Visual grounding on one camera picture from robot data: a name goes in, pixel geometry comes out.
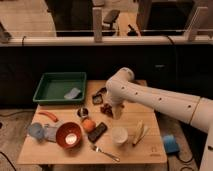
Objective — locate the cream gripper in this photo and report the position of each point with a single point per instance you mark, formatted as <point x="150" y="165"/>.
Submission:
<point x="117" y="111"/>

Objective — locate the dark red grape bunch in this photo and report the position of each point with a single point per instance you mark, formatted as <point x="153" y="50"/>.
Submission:
<point x="107" y="109"/>

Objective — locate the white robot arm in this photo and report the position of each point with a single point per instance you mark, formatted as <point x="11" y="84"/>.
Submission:
<point x="190" y="109"/>

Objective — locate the red bowl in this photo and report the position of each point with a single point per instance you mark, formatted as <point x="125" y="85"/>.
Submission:
<point x="68" y="135"/>

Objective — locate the white cup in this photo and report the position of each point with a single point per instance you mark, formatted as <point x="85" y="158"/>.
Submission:
<point x="119" y="135"/>

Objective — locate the orange fruit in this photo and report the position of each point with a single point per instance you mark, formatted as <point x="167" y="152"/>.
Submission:
<point x="88" y="125"/>

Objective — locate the banana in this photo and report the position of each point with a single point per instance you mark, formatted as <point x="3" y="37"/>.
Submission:
<point x="141" y="130"/>

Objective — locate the small metal cup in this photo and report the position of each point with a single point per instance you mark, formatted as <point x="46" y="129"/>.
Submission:
<point x="83" y="112"/>

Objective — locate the black remote control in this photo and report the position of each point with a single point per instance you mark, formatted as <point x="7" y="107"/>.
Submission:
<point x="97" y="132"/>

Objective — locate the wooden table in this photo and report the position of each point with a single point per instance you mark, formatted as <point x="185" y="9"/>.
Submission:
<point x="143" y="146"/>

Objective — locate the silver fork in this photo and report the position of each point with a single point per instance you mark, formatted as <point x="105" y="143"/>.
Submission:
<point x="97" y="149"/>

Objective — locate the grey sponge in tray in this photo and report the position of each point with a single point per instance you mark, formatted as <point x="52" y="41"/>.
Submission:
<point x="72" y="94"/>

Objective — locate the orange carrot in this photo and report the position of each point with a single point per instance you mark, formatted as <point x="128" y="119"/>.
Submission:
<point x="50" y="115"/>

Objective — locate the green plastic tray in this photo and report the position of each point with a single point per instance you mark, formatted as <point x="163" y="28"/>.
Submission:
<point x="53" y="86"/>

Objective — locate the grey cloth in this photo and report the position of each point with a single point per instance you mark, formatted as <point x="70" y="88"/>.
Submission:
<point x="50" y="131"/>

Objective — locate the blue cup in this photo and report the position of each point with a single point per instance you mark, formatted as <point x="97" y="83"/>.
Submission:
<point x="36" y="130"/>

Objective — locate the black handled scoop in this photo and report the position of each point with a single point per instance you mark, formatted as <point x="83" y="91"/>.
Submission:
<point x="97" y="97"/>

